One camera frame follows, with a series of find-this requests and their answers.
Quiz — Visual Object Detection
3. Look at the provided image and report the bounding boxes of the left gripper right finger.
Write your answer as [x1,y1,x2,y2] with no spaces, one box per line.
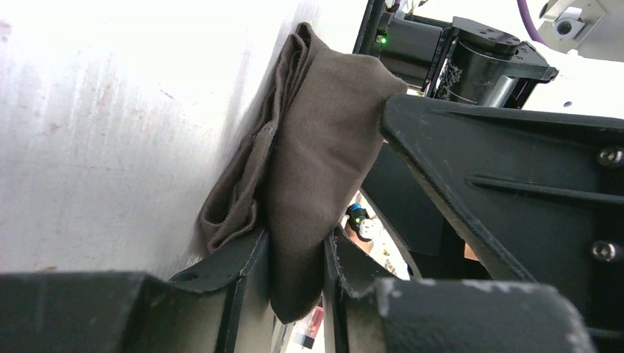
[323,230,595,352]

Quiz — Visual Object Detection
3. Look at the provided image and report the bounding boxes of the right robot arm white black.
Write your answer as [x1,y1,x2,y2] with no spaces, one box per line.
[355,1,623,350]

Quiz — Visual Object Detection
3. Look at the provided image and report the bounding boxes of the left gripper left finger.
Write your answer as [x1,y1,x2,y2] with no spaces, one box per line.
[1,226,271,352]

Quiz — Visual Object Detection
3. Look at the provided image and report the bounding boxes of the olive underwear beige waistband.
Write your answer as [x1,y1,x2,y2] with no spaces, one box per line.
[199,22,408,324]

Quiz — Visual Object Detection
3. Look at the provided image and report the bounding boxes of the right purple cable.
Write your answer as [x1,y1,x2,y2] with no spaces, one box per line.
[515,0,550,47]

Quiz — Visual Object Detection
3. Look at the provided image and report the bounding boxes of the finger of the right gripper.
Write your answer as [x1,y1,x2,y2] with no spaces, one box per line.
[362,143,491,279]
[380,95,623,332]

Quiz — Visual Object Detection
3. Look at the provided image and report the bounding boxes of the teleoperation handle devices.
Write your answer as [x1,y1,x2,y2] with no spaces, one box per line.
[343,192,411,281]

